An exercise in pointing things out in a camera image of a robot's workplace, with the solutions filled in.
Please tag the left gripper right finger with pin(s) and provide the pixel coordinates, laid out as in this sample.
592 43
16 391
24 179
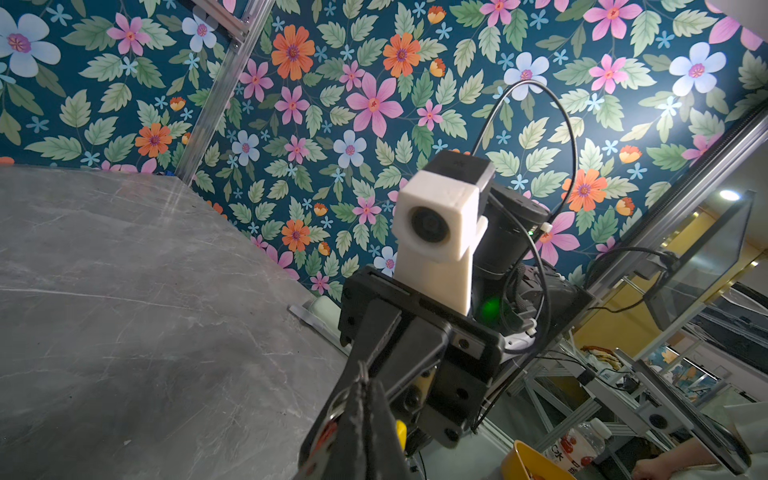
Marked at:
385 457

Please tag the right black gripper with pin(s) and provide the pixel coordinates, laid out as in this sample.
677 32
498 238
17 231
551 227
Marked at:
435 364

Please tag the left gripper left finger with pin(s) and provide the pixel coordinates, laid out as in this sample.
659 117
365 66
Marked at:
338 450

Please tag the grey yellow keyring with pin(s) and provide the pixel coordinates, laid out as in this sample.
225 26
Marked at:
402 430

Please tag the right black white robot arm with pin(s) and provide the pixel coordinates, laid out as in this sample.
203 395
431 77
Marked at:
515 293

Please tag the pale green sponge block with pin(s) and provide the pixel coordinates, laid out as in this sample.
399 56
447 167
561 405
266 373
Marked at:
326 311

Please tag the yellow bowl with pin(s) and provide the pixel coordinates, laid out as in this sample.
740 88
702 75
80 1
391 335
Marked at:
525 463

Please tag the plastic drink bottle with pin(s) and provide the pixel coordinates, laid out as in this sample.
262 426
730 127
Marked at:
580 446

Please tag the black monitor screen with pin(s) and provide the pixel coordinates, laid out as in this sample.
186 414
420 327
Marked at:
702 265

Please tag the person in white shirt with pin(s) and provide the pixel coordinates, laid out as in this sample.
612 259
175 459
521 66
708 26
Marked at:
691 460

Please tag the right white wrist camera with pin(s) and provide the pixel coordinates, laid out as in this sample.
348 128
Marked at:
438 223

